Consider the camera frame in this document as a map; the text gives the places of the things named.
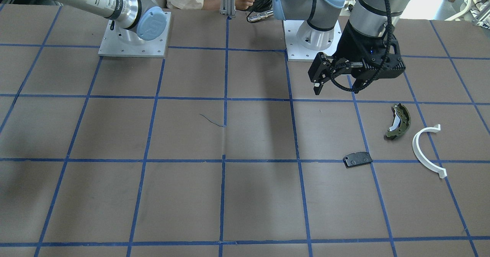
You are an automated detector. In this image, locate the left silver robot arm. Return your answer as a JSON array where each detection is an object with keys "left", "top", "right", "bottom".
[{"left": 272, "top": 0, "right": 410, "bottom": 95}]

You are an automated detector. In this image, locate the olive green brake shoe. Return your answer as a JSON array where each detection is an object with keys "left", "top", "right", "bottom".
[{"left": 385, "top": 103, "right": 411, "bottom": 140}]

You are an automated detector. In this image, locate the black brake pad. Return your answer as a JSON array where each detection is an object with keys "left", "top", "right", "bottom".
[{"left": 343, "top": 152, "right": 373, "bottom": 168}]

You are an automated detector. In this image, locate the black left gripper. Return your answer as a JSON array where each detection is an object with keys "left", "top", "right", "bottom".
[{"left": 308, "top": 22, "right": 406, "bottom": 96}]

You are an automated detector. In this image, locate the white curved plastic part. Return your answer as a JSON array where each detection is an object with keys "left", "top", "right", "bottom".
[{"left": 412, "top": 124, "right": 448, "bottom": 179}]

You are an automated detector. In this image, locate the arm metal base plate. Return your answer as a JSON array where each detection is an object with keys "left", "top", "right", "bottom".
[
  {"left": 283, "top": 20, "right": 341, "bottom": 62},
  {"left": 98, "top": 11, "right": 172, "bottom": 58}
]

